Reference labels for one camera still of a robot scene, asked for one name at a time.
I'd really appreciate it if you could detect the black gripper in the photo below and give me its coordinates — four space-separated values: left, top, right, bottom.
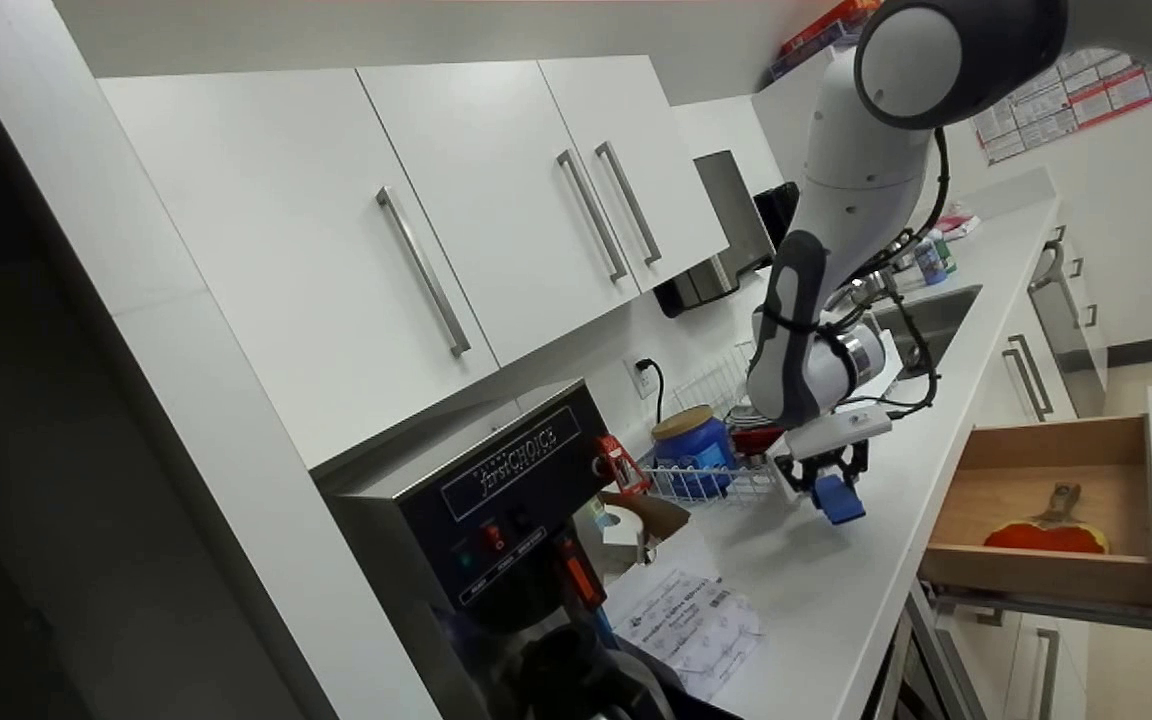
774 404 891 509

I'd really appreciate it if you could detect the blue duster block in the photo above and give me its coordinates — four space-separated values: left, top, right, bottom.
811 471 863 525

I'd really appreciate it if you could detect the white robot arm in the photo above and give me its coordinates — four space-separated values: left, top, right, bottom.
747 0 1152 525

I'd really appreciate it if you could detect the white dish rack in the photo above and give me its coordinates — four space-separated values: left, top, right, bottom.
644 459 784 503

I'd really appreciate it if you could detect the blue jar with cork lid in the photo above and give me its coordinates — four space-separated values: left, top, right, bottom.
652 404 736 467

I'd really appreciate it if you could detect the printed paper sheet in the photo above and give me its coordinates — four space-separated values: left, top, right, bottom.
603 562 762 699

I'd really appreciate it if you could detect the open wooden drawer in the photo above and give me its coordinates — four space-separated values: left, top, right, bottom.
919 391 1152 627

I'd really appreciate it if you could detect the orange brush in drawer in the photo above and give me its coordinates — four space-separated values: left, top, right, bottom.
983 485 1108 556

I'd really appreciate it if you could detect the black soap dispenser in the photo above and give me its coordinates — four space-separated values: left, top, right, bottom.
756 181 799 243

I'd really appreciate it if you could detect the steel paper towel dispenser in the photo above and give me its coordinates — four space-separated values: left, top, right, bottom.
657 151 774 315

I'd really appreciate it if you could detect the black coffee machine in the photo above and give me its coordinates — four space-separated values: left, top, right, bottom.
323 378 672 720

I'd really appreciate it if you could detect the white upper cabinet right door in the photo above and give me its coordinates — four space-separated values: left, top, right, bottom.
538 54 725 288

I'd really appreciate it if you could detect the white cabinet door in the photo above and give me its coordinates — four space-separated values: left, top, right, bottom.
360 60 635 364
538 54 725 288
102 66 494 467

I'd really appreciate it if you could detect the white upper cabinet middle door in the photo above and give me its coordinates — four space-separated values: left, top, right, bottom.
360 60 635 364

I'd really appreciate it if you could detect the white upper cabinet left door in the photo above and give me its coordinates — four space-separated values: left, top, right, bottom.
102 66 494 467

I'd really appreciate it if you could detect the wall calendar poster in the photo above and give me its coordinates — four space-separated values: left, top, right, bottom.
971 46 1152 163

